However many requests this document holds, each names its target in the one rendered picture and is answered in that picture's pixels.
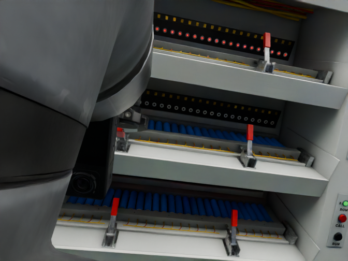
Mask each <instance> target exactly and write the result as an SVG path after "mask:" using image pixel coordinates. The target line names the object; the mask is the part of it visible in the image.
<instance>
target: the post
mask: <svg viewBox="0 0 348 261"><path fill-rule="evenodd" d="M313 12H314V13H313V14H312V13H308V12H307V13H306V16H307V18H306V19H303V18H302V20H301V26H300V31H299V36H298V41H297V46H296V52H295V57H294V62H293V67H297V66H298V64H299V61H300V60H313V61H327V62H341V63H348V13H345V12H340V11H336V10H332V9H327V8H323V9H319V10H315V11H313ZM304 13H305V12H304ZM303 16H304V15H303ZM286 128H289V129H291V130H292V131H294V132H295V133H297V134H299V135H300V136H301V137H303V138H305V139H306V140H308V141H310V142H311V143H313V144H315V145H316V146H318V147H319V148H321V149H323V150H324V151H326V152H327V153H329V154H331V155H332V156H334V157H335V158H337V159H339V160H340V163H339V164H338V166H337V168H336V169H335V171H334V173H333V175H332V177H331V179H330V180H329V182H328V184H327V186H326V188H325V189H324V191H323V193H322V195H321V197H316V196H307V195H298V194H289V193H280V192H275V193H276V194H277V196H278V197H279V198H280V199H281V201H282V202H283V203H284V204H285V206H286V207H287V208H288V210H289V211H290V212H291V214H292V215H293V216H294V217H295V219H296V220H297V221H298V222H299V224H300V225H301V226H302V227H303V229H304V230H305V231H306V232H307V234H308V235H309V236H310V238H311V239H312V240H313V241H314V243H315V244H316V245H317V246H318V248H319V249H320V252H319V253H318V255H317V257H316V258H315V260H314V261H348V228H347V232H346V236H345V241H344V245H343V248H341V247H334V246H327V242H328V237H329V233H330V228H331V224H332V219H333V216H334V211H335V207H336V202H337V198H338V194H348V160H346V157H347V153H348V93H347V95H346V97H345V99H344V102H343V104H342V106H341V108H340V109H333V108H327V107H321V106H316V105H309V104H303V103H298V102H294V101H287V100H286V102H285V107H284V112H283V118H282V123H281V128H280V133H279V137H280V138H279V140H278V142H281V140H282V138H283V135H284V133H285V130H286ZM273 193H274V192H271V191H268V194H267V199H266V202H267V203H266V204H267V205H268V204H269V202H270V200H271V197H272V195H273Z"/></svg>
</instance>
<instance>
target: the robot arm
mask: <svg viewBox="0 0 348 261"><path fill-rule="evenodd" d="M153 15H154V0H0V261H98V260H94V259H90V258H86V257H81V256H77V255H73V254H69V253H64V252H61V251H59V250H57V249H56V248H55V247H54V246H53V244H52V241H51V238H52V235H53V232H54V229H55V226H56V223H57V220H58V217H59V213H60V210H61V207H62V204H63V201H64V198H65V195H66V196H74V197H82V198H89V199H97V200H102V199H104V198H105V196H106V194H107V192H108V189H109V187H110V184H111V182H112V172H113V162H114V152H115V142H116V136H117V127H119V128H122V130H123V132H141V131H146V130H147V129H148V122H149V117H148V116H146V115H144V114H141V108H140V107H139V106H140V101H141V95H142V93H143V92H144V91H145V90H146V87H147V85H148V82H149V79H150V76H151V69H152V56H153V40H154V32H153Z"/></svg>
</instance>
